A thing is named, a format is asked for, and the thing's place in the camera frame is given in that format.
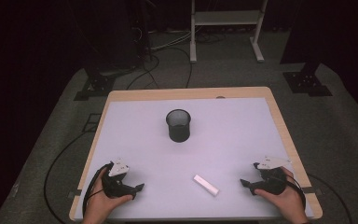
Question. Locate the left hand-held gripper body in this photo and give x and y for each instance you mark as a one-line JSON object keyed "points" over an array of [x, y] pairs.
{"points": [[113, 183]]}

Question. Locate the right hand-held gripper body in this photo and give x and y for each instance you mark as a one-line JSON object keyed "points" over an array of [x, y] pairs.
{"points": [[272, 182]]}

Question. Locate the white rectangular block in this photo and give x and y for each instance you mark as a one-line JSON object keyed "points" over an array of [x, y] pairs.
{"points": [[206, 185]]}

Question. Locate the black mesh pen holder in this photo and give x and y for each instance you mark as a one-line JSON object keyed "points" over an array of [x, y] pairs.
{"points": [[178, 127]]}

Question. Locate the person's left hand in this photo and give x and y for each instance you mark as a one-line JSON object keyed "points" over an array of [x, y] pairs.
{"points": [[101, 205]]}

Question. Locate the person's right hand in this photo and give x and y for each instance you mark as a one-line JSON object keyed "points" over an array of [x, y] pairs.
{"points": [[287, 202]]}

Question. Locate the white table mat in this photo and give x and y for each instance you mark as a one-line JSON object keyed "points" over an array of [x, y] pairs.
{"points": [[223, 149]]}

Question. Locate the black stand base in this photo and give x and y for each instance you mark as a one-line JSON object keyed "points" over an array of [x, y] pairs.
{"points": [[306, 82], [96, 85]]}

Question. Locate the wooden table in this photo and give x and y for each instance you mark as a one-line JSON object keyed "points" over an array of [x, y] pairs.
{"points": [[186, 93]]}

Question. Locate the white metal stand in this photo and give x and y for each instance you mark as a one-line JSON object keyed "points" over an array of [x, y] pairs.
{"points": [[227, 18]]}

